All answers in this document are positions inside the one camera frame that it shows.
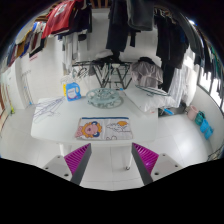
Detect black hanging clothes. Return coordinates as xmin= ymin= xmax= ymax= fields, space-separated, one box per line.
xmin=154 ymin=15 xmax=189 ymax=92

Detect red hanging shirt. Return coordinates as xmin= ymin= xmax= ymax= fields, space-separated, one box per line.
xmin=42 ymin=0 xmax=84 ymax=39

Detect dark hanging trousers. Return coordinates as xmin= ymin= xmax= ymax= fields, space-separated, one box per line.
xmin=106 ymin=0 xmax=154 ymax=52

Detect white folding table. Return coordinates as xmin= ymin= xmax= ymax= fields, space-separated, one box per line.
xmin=30 ymin=87 xmax=160 ymax=171

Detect cartoon printed towel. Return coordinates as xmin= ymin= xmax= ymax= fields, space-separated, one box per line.
xmin=75 ymin=117 xmax=133 ymax=141

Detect folded white striped cloth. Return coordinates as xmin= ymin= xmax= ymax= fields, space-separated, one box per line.
xmin=124 ymin=87 xmax=175 ymax=112

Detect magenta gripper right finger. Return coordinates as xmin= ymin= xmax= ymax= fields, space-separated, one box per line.
xmin=131 ymin=142 xmax=184 ymax=186

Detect blue cloth on floor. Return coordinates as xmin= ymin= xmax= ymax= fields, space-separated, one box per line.
xmin=200 ymin=119 xmax=213 ymax=140

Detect pile of wire hangers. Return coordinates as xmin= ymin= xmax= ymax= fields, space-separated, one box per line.
xmin=33 ymin=97 xmax=65 ymax=123

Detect grey shirt on rack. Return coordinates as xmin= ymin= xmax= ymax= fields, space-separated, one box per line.
xmin=130 ymin=57 xmax=163 ymax=88

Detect black drying rack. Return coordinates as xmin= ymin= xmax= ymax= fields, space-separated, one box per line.
xmin=72 ymin=60 xmax=132 ymax=89

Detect round teal clothes hanger rack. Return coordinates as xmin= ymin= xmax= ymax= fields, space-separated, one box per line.
xmin=86 ymin=88 xmax=122 ymax=109

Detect pink bucket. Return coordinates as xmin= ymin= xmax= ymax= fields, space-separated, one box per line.
xmin=187 ymin=105 xmax=198 ymax=120

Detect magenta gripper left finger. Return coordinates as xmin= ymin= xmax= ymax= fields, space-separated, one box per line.
xmin=43 ymin=143 xmax=93 ymax=186

